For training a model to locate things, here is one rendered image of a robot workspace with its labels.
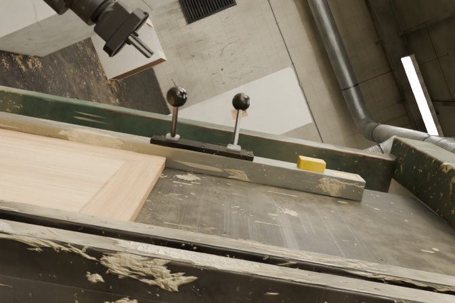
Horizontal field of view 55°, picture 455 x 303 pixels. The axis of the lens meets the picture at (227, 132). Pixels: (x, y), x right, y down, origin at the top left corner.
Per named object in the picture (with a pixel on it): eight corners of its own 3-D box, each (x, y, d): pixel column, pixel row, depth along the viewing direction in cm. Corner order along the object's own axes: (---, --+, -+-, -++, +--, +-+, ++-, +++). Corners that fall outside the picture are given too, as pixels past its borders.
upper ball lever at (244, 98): (222, 156, 88) (232, 95, 92) (241, 159, 88) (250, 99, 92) (223, 151, 84) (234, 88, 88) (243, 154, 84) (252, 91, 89)
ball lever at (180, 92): (164, 135, 88) (168, 80, 79) (183, 138, 88) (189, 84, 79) (160, 148, 85) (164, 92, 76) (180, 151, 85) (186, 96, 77)
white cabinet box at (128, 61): (101, 40, 595) (150, 20, 590) (118, 80, 599) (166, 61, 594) (89, 36, 550) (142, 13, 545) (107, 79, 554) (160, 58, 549)
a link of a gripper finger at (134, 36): (149, 55, 95) (128, 35, 94) (152, 55, 98) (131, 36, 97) (154, 50, 94) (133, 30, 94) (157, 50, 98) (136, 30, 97)
